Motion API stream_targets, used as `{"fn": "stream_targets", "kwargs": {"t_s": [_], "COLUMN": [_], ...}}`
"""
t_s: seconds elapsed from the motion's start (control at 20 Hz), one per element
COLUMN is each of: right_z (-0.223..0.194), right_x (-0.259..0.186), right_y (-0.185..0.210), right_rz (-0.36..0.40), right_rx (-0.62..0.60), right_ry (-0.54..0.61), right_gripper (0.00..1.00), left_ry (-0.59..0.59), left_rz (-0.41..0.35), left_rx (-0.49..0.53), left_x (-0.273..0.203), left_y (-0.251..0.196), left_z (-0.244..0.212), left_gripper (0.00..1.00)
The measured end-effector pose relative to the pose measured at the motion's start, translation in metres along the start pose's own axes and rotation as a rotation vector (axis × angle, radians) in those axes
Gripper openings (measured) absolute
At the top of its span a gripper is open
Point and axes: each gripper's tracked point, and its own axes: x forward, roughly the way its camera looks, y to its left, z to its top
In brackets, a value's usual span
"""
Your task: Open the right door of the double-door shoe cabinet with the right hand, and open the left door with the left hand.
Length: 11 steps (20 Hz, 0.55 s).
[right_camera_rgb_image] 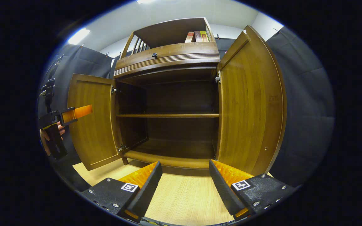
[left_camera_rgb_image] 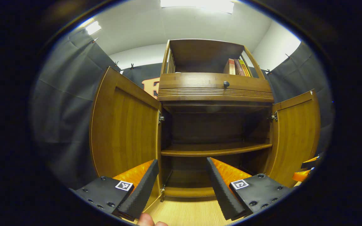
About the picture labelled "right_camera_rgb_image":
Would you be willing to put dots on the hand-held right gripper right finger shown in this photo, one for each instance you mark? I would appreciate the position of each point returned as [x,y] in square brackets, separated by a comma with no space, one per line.
[225,191]

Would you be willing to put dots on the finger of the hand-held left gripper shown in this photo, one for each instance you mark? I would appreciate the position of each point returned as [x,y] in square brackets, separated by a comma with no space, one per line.
[80,112]

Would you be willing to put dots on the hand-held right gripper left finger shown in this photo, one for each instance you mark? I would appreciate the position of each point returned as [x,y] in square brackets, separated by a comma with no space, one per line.
[146,191]

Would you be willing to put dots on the black backdrop cloth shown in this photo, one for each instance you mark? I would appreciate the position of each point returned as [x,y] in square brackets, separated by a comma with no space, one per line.
[306,125]

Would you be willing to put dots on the narrow ceiling light panel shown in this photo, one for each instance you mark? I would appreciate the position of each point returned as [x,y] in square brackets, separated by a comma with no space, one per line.
[78,36]

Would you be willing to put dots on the cream and red book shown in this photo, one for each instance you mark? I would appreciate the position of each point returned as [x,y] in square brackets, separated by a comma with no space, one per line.
[189,37]

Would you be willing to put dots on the black round drawer knob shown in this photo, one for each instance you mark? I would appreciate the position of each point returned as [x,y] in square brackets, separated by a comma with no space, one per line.
[154,55]

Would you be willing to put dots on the wooden cabinet door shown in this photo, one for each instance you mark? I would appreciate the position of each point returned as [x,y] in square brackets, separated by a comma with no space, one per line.
[250,110]
[90,141]

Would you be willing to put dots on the maroon book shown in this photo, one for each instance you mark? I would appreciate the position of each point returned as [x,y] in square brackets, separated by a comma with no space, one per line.
[198,36]

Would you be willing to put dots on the wooden cabinet shelf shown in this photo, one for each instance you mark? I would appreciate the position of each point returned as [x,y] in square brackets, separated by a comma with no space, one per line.
[168,115]

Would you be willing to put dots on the wooden cabinet drawer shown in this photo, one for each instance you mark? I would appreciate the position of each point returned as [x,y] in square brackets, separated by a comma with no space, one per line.
[181,50]

